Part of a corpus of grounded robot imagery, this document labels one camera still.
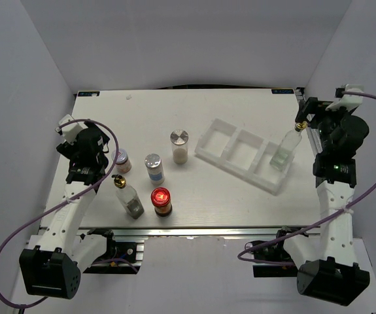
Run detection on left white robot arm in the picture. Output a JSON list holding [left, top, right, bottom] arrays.
[[19, 116, 117, 300]]

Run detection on tall silver lid spice jar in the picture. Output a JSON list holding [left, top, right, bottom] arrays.
[[170, 130, 189, 164]]

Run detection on red lid sauce jar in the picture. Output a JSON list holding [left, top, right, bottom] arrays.
[[150, 187, 173, 217]]

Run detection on dark sauce glass bottle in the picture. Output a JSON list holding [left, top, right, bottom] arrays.
[[112, 175, 145, 219]]

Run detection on white three compartment tray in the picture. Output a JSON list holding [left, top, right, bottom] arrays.
[[194, 118, 294, 195]]

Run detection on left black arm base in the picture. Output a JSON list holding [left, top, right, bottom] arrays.
[[80, 228, 141, 275]]

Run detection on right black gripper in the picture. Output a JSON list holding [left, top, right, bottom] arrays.
[[295, 97, 354, 154]]

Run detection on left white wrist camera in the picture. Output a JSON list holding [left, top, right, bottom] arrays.
[[55, 114, 85, 145]]

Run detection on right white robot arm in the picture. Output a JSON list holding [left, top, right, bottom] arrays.
[[273, 95, 370, 306]]

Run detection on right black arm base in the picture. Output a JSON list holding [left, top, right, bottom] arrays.
[[247, 240, 316, 279]]

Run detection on blue label silver lid jar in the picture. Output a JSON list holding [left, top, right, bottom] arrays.
[[145, 153, 165, 185]]

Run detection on clear liquid glass bottle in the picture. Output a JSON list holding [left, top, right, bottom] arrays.
[[269, 121, 307, 171]]

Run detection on small red white lid jar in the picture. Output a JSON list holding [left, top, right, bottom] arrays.
[[112, 148, 132, 173]]

